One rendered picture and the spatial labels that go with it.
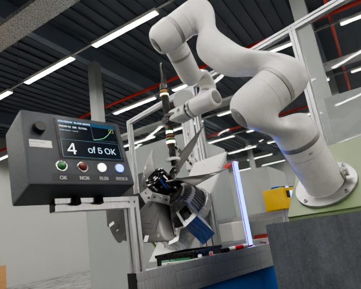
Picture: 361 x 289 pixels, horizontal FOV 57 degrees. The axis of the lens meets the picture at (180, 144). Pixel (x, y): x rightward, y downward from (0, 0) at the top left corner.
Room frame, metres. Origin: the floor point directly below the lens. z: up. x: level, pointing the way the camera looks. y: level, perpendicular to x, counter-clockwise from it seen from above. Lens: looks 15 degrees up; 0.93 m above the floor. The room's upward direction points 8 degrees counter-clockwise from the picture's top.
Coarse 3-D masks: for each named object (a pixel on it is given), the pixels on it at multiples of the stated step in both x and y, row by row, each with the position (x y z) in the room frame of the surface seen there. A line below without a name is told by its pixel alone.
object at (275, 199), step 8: (264, 192) 1.47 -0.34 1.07; (272, 192) 1.45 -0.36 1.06; (280, 192) 1.42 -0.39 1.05; (264, 200) 1.48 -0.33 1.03; (272, 200) 1.45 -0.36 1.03; (280, 200) 1.43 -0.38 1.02; (288, 200) 1.43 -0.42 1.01; (272, 208) 1.46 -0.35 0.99; (280, 208) 1.43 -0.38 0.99; (288, 208) 1.44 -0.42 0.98
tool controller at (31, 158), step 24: (24, 120) 0.68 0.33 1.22; (48, 120) 0.72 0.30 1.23; (72, 120) 0.76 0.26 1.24; (24, 144) 0.66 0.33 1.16; (48, 144) 0.70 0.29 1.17; (96, 144) 0.79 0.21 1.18; (120, 144) 0.84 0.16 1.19; (24, 168) 0.66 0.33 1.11; (48, 168) 0.68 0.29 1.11; (72, 168) 0.72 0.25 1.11; (96, 168) 0.76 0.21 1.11; (24, 192) 0.67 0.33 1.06; (48, 192) 0.70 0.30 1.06; (72, 192) 0.75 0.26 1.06; (96, 192) 0.79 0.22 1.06; (120, 192) 0.84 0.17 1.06
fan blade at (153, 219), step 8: (144, 208) 1.49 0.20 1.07; (152, 208) 1.49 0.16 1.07; (160, 208) 1.50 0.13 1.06; (168, 208) 1.51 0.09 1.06; (144, 216) 1.46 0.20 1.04; (152, 216) 1.46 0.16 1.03; (160, 216) 1.47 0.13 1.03; (168, 216) 1.48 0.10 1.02; (144, 224) 1.43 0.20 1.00; (152, 224) 1.43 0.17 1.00; (160, 224) 1.44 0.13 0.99; (168, 224) 1.44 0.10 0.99; (144, 232) 1.41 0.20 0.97; (152, 232) 1.40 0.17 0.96; (160, 232) 1.40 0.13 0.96; (168, 232) 1.40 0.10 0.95; (152, 240) 1.37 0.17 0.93; (160, 240) 1.37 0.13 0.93; (168, 240) 1.37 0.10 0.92
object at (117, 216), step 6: (144, 204) 1.64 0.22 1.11; (108, 210) 1.74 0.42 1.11; (114, 210) 1.71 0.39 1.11; (120, 210) 1.69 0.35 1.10; (108, 216) 1.73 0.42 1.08; (114, 216) 1.70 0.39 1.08; (120, 216) 1.68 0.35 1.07; (108, 222) 1.72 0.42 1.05; (114, 222) 1.70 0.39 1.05; (120, 222) 1.68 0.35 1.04; (114, 228) 1.69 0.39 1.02; (120, 228) 1.68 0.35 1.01; (114, 234) 1.69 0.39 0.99; (120, 234) 1.67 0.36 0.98; (120, 240) 1.67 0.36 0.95
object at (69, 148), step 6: (60, 138) 0.72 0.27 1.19; (66, 144) 0.73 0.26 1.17; (72, 144) 0.74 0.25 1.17; (78, 144) 0.75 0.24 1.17; (66, 150) 0.72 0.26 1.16; (72, 150) 0.73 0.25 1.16; (78, 150) 0.74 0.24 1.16; (66, 156) 0.72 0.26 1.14; (72, 156) 0.73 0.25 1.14; (78, 156) 0.74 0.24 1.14
